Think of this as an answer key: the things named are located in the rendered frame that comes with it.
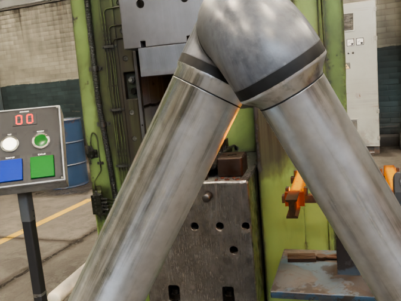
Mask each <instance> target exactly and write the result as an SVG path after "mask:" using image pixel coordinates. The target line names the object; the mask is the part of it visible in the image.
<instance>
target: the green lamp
mask: <svg viewBox="0 0 401 301"><path fill-rule="evenodd" d="M47 142H48V138H47V136H45V135H43V134H40V135H37V136H36V137H35V139H34V143H35V145H37V146H44V145H46V144H47Z"/></svg>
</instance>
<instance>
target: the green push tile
mask: <svg viewBox="0 0 401 301"><path fill-rule="evenodd" d="M30 175H31V179H40V178H45V177H55V166H54V155H45V156H35V157H30Z"/></svg>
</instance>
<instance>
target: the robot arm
mask: <svg viewBox="0 0 401 301"><path fill-rule="evenodd" d="M326 53H327V51H326V49H325V47H324V45H323V44H322V41H321V40H320V38H319V36H318V35H317V33H316V32H315V30H314V29H313V27H312V25H311V24H310V23H309V21H308V20H307V19H306V18H305V16H304V15H303V14H302V13H301V11H300V10H299V9H298V8H297V7H296V6H295V5H294V4H293V3H292V2H291V1H290V0H203V2H202V4H201V6H200V9H199V12H198V17H197V20H196V23H195V25H194V27H193V30H192V32H191V34H190V36H189V38H188V40H187V42H186V44H185V46H184V49H183V51H182V53H181V56H180V58H179V59H178V62H177V68H176V70H175V72H174V75H173V77H172V79H171V81H170V83H169V86H168V88H167V89H166V92H165V94H164V96H163V98H162V100H161V103H160V105H159V107H158V109H157V111H156V113H155V115H154V117H153V119H152V122H151V124H150V126H149V128H148V130H147V133H146V135H145V137H144V139H143V141H142V143H141V145H140V147H139V149H138V152H137V154H136V156H135V158H134V160H133V162H132V164H131V166H130V168H129V171H128V173H127V175H126V177H125V180H124V182H123V184H122V186H121V188H120V190H119V192H118V194H117V196H116V199H115V201H114V203H113V205H112V207H111V209H110V211H109V213H108V215H107V218H106V220H105V222H104V224H103V227H102V229H101V231H100V233H99V235H98V237H97V239H96V241H95V243H94V246H93V248H92V250H91V252H90V255H89V256H88V258H87V261H86V262H85V265H84V267H83V269H82V271H81V274H80V276H79V278H78V280H77V282H76V284H75V286H74V288H73V290H72V293H71V295H70V297H69V299H68V301H145V300H146V298H147V296H148V294H149V292H150V290H151V288H152V286H153V284H154V282H155V280H156V278H157V276H158V274H159V272H160V270H161V268H162V266H163V264H164V262H165V259H166V257H167V255H168V253H169V251H170V249H171V247H172V245H173V243H174V241H175V239H176V237H177V235H178V233H179V231H180V229H181V227H182V225H183V223H184V221H185V219H186V217H187V215H188V213H189V211H190V209H191V207H192V205H193V203H194V201H195V199H196V197H197V195H198V193H199V191H200V189H201V187H202V185H203V183H204V181H205V179H206V176H207V174H208V172H209V170H210V168H211V166H212V164H213V162H214V160H215V158H216V156H217V154H218V152H219V150H220V148H221V146H222V144H223V142H224V140H225V138H226V135H227V133H228V132H229V129H230V127H231V126H232V123H233V121H234V120H235V117H236V115H237V113H238V111H239V109H240V107H241V106H242V104H243V105H248V106H253V107H256V108H258V109H259V110H260V111H261V113H262V114H263V116H264V117H265V119H266V121H267V122H268V124H269V126H270V127H271V129H272V130H273V132H274V134H275V135H276V137H277V139H278V140H279V142H280V144H281V145H282V147H283V148H284V150H285V152H286V153H287V155H288V156H289V158H290V160H291V161H292V163H293V165H294V166H295V168H296V169H297V171H298V173H299V174H300V176H301V178H302V179H303V181H304V183H305V184H306V186H307V187H308V189H309V191H310V192H311V194H312V195H313V197H314V199H315V200H316V202H317V204H318V205H319V207H320V209H321V210H322V212H323V213H324V215H325V217H326V218H327V220H328V222H329V223H330V225H331V226H332V228H333V230H334V231H335V233H336V235H337V237H338V238H339V239H340V241H341V243H342V245H343V246H344V248H345V249H346V251H347V252H348V254H349V256H350V257H351V259H352V261H353V262H354V264H355V265H356V267H357V269H358V271H359V272H360V274H361V276H362V277H363V279H364V280H365V282H366V283H367V285H368V287H369V288H370V290H371V292H372V294H373V295H374V296H375V298H376V300H377V301H401V172H396V173H395V174H394V176H393V191H392V190H391V188H390V187H389V185H388V183H387V181H386V179H385V178H384V176H383V174H382V172H381V171H380V169H379V168H378V166H377V164H376V162H375V161H374V159H373V157H372V155H371V154H370V152H369V151H368V148H367V147H366V145H365V144H364V142H363V140H362V138H361V136H360V135H359V133H358V132H357V130H356V128H355V126H354V125H353V123H352V121H351V119H350V118H349V116H348V114H347V112H346V110H345V109H344V107H343V106H342V104H341V102H340V100H339V99H338V97H337V95H336V93H335V92H334V90H333V88H332V87H331V85H330V83H329V81H328V80H327V78H326V76H325V74H324V73H323V64H324V61H325V57H326Z"/></svg>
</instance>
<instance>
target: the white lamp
mask: <svg viewBox="0 0 401 301"><path fill-rule="evenodd" d="M16 144H17V142H16V140H15V139H14V138H7V139H5V140H4V141H3V144H2V145H3V147H4V149H6V150H12V149H14V148H15V147H16Z"/></svg>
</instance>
